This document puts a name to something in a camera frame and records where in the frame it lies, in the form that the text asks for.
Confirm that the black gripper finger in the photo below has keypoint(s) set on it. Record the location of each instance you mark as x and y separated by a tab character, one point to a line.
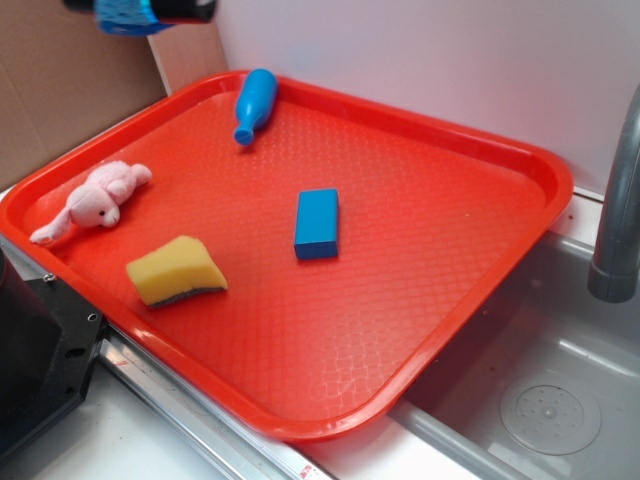
168	11

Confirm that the light blue sponge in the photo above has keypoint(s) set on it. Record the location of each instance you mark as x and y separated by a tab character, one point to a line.
128	18

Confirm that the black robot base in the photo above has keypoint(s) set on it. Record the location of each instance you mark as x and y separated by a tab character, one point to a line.
50	337

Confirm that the yellow sponge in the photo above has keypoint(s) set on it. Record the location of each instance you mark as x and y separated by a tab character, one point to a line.
180	268

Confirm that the blue plastic bottle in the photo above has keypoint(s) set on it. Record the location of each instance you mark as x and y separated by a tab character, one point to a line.
254	105

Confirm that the cardboard box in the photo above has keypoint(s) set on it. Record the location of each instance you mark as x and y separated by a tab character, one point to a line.
63	82

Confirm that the pink plush bunny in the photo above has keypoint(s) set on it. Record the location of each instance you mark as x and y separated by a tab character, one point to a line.
96	202

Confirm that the blue rectangular block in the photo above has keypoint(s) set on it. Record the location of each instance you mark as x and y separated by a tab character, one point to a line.
316	229

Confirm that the red plastic tray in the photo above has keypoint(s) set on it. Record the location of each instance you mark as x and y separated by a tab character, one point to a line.
432	217

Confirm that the grey faucet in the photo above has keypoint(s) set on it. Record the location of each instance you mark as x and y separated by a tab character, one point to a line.
614	268

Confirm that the grey plastic sink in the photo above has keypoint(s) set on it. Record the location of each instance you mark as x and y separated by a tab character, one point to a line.
541	383

